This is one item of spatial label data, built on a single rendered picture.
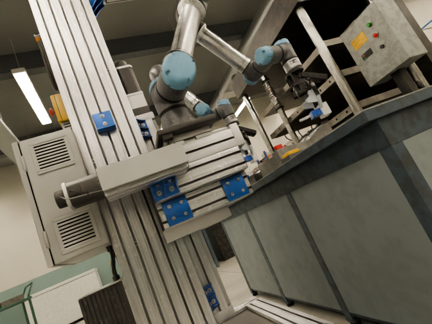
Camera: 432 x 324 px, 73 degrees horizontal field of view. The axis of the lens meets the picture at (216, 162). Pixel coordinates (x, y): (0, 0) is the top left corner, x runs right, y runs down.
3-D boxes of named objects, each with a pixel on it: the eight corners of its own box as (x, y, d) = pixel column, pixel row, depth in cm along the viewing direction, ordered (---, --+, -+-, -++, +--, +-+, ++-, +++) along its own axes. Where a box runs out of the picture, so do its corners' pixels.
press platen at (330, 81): (339, 77, 198) (335, 71, 199) (271, 139, 299) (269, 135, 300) (410, 56, 223) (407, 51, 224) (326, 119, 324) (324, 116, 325)
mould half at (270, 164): (284, 166, 145) (272, 142, 148) (263, 179, 169) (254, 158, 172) (356, 137, 162) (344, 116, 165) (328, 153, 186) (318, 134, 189)
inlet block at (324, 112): (303, 124, 123) (297, 113, 124) (301, 128, 128) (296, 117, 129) (332, 112, 123) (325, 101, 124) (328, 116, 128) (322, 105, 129)
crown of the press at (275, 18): (322, 45, 189) (281, -27, 202) (251, 128, 309) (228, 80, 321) (407, 25, 218) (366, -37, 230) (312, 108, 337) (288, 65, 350)
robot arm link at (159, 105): (182, 116, 123) (171, 89, 125) (192, 99, 111) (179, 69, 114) (155, 122, 117) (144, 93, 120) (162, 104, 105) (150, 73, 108)
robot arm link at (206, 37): (166, 31, 135) (251, 92, 141) (171, 12, 125) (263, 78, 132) (177, 18, 140) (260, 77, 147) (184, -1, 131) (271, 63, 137)
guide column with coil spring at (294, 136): (328, 205, 244) (261, 76, 270) (324, 206, 249) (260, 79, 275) (333, 202, 246) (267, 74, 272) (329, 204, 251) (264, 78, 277)
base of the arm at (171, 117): (165, 131, 103) (155, 107, 105) (162, 146, 117) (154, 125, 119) (204, 119, 108) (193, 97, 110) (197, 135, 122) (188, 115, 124)
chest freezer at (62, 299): (109, 304, 720) (97, 267, 738) (107, 308, 650) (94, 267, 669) (42, 337, 662) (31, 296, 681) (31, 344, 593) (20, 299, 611)
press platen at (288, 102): (325, 46, 204) (321, 40, 205) (263, 117, 305) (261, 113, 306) (393, 30, 228) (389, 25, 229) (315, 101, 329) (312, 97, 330)
